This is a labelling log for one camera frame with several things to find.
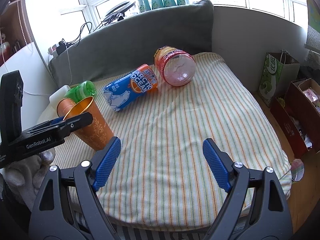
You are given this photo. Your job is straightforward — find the green plastic bottle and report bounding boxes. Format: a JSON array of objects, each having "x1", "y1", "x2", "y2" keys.
[{"x1": 65, "y1": 81, "x2": 97, "y2": 103}]

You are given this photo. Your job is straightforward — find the green paper shopping bag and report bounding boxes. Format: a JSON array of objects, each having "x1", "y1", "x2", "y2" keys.
[{"x1": 258, "y1": 50, "x2": 300, "y2": 107}]

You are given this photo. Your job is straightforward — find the black power adapter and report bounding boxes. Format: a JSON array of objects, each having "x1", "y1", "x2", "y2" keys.
[{"x1": 56, "y1": 39, "x2": 67, "y2": 55}]

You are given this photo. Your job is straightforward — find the teal pouch far left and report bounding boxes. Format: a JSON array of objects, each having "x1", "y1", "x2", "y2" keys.
[{"x1": 137, "y1": 0, "x2": 151, "y2": 13}]

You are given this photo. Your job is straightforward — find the cardboard box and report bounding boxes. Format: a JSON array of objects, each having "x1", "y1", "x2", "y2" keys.
[{"x1": 270, "y1": 79, "x2": 319, "y2": 159}]

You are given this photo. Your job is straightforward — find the orange-labelled plastic jar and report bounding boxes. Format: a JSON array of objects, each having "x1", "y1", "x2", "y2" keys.
[{"x1": 153, "y1": 46, "x2": 196, "y2": 87}]

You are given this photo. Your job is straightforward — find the blue Arctic Ocean can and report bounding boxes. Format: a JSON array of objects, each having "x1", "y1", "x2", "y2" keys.
[{"x1": 103, "y1": 64, "x2": 158, "y2": 112}]

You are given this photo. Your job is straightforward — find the small orange paper cup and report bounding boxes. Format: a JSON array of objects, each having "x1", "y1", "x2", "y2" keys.
[{"x1": 56, "y1": 98, "x2": 75, "y2": 117}]

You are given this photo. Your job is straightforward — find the orange patterned paper cup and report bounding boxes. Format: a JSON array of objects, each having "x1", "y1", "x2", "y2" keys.
[{"x1": 64, "y1": 96, "x2": 114, "y2": 151}]

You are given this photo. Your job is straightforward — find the ring light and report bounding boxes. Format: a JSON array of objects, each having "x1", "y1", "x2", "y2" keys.
[{"x1": 101, "y1": 1, "x2": 136, "y2": 24}]

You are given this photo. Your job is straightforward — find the white cable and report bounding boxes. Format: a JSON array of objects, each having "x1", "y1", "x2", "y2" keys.
[{"x1": 0, "y1": 32, "x2": 74, "y2": 97}]

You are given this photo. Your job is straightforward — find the white plastic container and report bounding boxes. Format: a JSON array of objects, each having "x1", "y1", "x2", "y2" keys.
[{"x1": 49, "y1": 85, "x2": 70, "y2": 109}]

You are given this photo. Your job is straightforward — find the grey sofa backrest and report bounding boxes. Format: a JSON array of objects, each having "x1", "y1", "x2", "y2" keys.
[{"x1": 49, "y1": 0, "x2": 214, "y2": 87}]

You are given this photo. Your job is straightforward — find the red round ornament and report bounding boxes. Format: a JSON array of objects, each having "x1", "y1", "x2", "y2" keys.
[{"x1": 0, "y1": 41, "x2": 11, "y2": 64}]

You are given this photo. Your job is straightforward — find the grey gloved hand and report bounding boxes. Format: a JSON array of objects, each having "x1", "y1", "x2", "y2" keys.
[{"x1": 1, "y1": 148, "x2": 55, "y2": 210}]

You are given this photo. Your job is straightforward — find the black cables on sill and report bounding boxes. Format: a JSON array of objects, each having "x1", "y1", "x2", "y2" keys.
[{"x1": 63, "y1": 12, "x2": 126, "y2": 47}]

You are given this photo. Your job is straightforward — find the white power strip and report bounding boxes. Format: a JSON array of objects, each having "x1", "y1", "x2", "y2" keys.
[{"x1": 48, "y1": 44, "x2": 59, "y2": 57}]

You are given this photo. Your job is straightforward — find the wooden wall shelf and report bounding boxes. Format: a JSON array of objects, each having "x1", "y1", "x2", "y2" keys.
[{"x1": 1, "y1": 0, "x2": 32, "y2": 56}]

